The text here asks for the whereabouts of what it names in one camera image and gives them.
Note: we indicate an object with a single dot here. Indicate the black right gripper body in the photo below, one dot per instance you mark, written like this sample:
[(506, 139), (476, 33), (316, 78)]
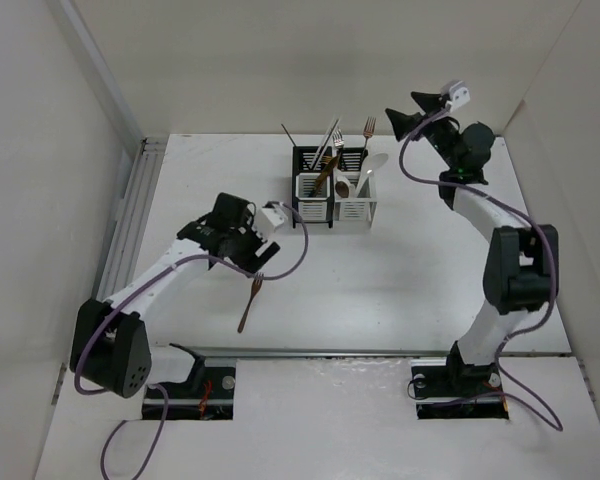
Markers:
[(441, 134)]

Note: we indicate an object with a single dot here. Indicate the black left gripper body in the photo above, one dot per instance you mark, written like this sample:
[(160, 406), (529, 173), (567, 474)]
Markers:
[(246, 243)]

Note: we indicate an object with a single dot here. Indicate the brown wooden fork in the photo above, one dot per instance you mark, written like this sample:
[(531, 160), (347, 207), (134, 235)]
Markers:
[(256, 286)]

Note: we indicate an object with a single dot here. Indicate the large white ceramic spoon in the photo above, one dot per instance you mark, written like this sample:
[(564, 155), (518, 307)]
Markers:
[(370, 165)]

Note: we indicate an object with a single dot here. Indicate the copper rose-gold fork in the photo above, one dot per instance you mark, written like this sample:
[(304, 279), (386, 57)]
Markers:
[(369, 130)]

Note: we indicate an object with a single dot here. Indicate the black chopstick short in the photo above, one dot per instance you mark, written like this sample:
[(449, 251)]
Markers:
[(292, 140)]

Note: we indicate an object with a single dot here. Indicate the brown wooden spoon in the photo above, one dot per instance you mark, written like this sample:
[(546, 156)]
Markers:
[(342, 189)]

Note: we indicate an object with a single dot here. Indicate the gold knife black handle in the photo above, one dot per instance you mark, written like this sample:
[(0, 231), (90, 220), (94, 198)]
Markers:
[(320, 180)]

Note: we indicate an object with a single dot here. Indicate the silver steel fork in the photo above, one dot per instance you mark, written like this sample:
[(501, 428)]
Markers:
[(337, 138)]

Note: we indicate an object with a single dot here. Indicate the black chopstick long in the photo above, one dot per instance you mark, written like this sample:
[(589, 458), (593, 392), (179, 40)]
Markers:
[(325, 147)]

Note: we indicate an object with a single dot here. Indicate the copper rose-gold knife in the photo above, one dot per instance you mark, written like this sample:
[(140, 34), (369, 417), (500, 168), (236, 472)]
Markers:
[(329, 163)]

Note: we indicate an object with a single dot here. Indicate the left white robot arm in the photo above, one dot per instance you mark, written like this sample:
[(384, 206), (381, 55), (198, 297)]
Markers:
[(112, 350)]

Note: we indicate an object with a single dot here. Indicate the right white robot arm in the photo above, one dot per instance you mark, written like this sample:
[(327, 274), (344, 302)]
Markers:
[(521, 270)]

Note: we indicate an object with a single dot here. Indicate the white slotted utensil container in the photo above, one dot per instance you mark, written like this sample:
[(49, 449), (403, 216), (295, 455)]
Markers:
[(359, 211)]

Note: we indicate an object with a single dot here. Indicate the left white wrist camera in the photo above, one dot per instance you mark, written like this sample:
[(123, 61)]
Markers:
[(269, 218)]

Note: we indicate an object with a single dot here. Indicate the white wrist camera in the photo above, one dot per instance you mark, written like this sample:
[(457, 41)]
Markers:
[(269, 218), (455, 95)]

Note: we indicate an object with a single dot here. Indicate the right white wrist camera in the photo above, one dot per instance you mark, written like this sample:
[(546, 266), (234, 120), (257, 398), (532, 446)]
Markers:
[(455, 95)]

